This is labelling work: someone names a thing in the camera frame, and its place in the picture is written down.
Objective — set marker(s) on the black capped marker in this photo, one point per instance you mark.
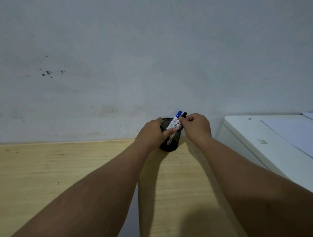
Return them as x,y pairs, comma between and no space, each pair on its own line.
182,119

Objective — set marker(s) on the person's right hand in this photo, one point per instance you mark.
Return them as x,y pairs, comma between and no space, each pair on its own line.
196,128

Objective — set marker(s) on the white paper sheet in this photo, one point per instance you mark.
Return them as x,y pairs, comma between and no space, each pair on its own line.
292,133

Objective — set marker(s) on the person's left forearm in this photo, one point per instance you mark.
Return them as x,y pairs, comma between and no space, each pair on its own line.
88,195

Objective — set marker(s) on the person's right thumb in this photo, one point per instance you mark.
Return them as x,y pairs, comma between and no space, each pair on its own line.
183,122

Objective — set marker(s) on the person's left hand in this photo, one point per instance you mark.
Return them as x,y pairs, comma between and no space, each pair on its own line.
149,135

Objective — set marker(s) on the person's right forearm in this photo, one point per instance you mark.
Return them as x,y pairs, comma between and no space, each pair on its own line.
254,190

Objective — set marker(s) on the black mesh pen holder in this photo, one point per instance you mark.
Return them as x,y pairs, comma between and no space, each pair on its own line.
171,141

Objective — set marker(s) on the blue capped white marker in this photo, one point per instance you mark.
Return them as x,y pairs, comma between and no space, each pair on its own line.
174,121

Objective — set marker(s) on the person's left thumb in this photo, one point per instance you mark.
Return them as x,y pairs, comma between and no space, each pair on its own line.
159,121

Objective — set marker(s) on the white cabinet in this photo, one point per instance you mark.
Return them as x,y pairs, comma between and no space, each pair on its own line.
271,144

